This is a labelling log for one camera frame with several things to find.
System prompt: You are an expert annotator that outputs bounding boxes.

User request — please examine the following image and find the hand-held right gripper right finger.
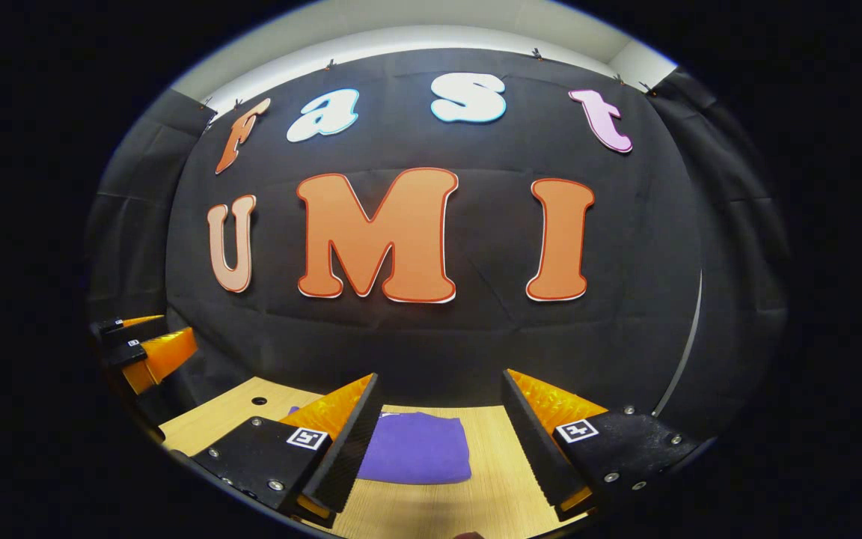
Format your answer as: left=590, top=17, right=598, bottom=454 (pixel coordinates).
left=502, top=368, right=701, bottom=523

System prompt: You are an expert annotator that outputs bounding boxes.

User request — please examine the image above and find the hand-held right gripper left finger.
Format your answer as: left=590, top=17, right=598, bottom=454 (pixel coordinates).
left=190, top=373, right=383, bottom=529

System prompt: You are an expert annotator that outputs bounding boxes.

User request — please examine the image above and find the purple shirt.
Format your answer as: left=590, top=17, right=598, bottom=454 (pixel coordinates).
left=287, top=406, right=473, bottom=485

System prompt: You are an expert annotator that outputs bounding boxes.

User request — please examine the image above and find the black backdrop cloth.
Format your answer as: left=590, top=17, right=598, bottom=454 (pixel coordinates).
left=85, top=46, right=791, bottom=450

